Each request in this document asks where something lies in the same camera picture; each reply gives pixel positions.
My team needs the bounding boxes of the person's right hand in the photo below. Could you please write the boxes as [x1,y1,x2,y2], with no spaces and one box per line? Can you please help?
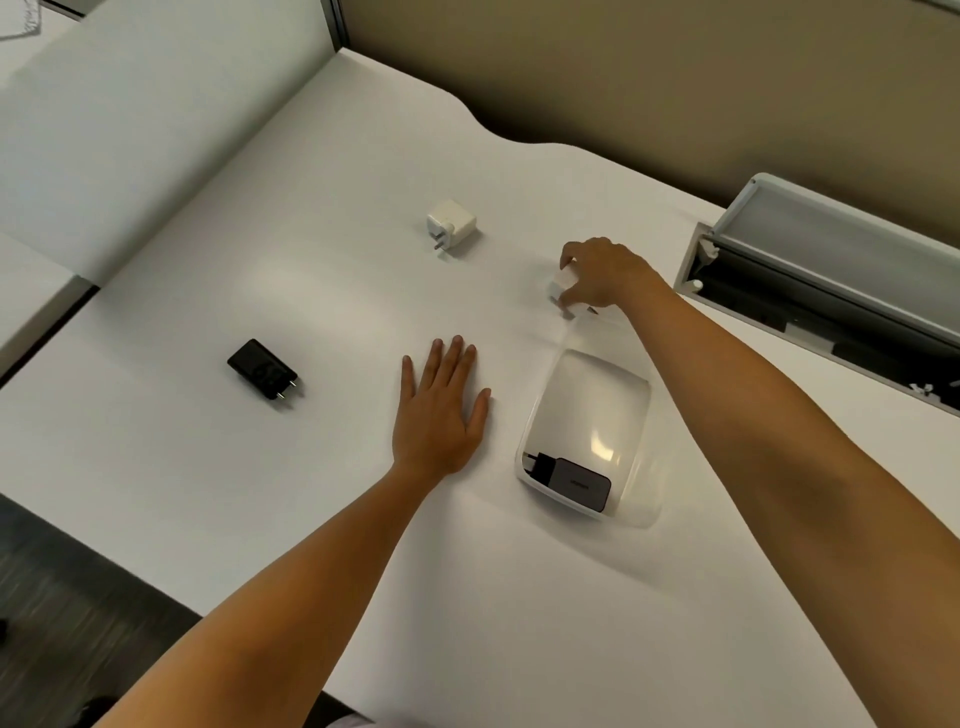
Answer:
[558,237,666,315]

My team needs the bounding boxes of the person's left hand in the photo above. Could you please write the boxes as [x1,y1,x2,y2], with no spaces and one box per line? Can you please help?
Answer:
[390,336,493,479]

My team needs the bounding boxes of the small white charger plug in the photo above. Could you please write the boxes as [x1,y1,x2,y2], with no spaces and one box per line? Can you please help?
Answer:
[544,258,585,321]

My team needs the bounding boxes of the person's right forearm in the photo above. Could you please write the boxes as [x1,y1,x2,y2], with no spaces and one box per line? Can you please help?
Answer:
[622,277,960,728]

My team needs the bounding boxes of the person's left forearm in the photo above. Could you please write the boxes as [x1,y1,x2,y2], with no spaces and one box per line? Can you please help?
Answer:
[96,462,453,728]

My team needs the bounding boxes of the clear plastic container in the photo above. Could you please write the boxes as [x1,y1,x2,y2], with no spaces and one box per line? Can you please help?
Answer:
[513,315,669,531]

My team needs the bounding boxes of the dark grey charger plug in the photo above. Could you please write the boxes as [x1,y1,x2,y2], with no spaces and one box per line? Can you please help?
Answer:
[522,450,613,516]

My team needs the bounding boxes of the white cube charger plug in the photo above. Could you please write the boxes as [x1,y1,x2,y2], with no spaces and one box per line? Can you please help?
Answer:
[426,198,479,257]

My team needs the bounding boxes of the black charger plug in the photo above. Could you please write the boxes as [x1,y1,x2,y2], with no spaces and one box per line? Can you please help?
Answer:
[227,339,301,404]

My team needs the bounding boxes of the white desk partition panel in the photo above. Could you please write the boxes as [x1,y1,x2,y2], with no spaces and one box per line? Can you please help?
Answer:
[0,0,340,285]

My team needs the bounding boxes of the grey desk cable tray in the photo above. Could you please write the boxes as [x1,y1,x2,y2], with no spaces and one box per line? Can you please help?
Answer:
[672,173,960,418]

